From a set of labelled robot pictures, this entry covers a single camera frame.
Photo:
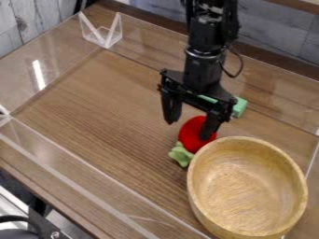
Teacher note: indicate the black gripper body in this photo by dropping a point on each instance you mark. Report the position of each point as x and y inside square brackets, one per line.
[172, 83]

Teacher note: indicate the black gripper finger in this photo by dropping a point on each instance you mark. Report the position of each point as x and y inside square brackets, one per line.
[210, 125]
[172, 106]

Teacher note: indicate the red plush strawberry green leaves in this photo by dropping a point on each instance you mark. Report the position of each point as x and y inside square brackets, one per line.
[189, 143]

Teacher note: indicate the wooden bowl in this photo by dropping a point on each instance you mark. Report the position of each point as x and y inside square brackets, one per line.
[248, 189]

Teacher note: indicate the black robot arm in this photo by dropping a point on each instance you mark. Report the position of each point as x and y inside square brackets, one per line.
[196, 86]

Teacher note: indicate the green rectangular block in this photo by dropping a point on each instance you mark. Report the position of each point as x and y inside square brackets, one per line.
[238, 108]

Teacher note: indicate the black metal stand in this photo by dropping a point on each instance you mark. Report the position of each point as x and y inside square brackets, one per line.
[41, 229]

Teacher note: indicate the clear acrylic corner bracket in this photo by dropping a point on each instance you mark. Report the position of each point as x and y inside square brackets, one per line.
[102, 36]

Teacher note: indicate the clear acrylic front wall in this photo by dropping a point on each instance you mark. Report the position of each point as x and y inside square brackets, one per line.
[98, 202]

